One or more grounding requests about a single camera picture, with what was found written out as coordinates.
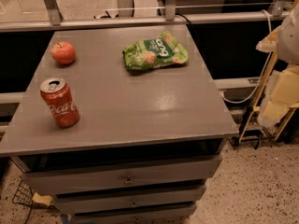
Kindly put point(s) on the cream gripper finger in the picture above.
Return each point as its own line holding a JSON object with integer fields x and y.
{"x": 269, "y": 43}
{"x": 281, "y": 92}

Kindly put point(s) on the red Coca-Cola can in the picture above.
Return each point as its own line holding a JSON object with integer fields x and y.
{"x": 57, "y": 95}

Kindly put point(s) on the top grey drawer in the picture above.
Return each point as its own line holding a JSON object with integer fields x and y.
{"x": 134, "y": 174}

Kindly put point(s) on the grey drawer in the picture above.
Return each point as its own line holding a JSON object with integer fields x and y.
{"x": 137, "y": 215}
{"x": 130, "y": 199}
{"x": 134, "y": 174}

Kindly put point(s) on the green snack bag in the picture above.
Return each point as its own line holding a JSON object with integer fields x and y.
{"x": 154, "y": 53}

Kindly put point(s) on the grey drawer cabinet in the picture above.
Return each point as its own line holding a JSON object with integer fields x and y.
{"x": 167, "y": 113}

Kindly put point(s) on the bottom grey drawer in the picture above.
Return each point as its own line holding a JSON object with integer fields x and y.
{"x": 137, "y": 215}

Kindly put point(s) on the red apple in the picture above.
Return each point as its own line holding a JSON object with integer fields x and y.
{"x": 63, "y": 53}

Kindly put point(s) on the middle grey drawer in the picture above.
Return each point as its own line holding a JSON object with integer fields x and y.
{"x": 130, "y": 199}

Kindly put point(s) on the yellow sponge piece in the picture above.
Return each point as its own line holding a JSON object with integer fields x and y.
{"x": 42, "y": 199}

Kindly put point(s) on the grey metal railing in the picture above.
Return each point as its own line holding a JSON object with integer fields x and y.
{"x": 39, "y": 15}

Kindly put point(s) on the yellow metal cart frame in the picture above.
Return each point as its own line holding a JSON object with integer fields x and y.
{"x": 250, "y": 129}

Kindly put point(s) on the black wire basket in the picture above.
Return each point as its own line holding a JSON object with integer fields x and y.
{"x": 24, "y": 197}

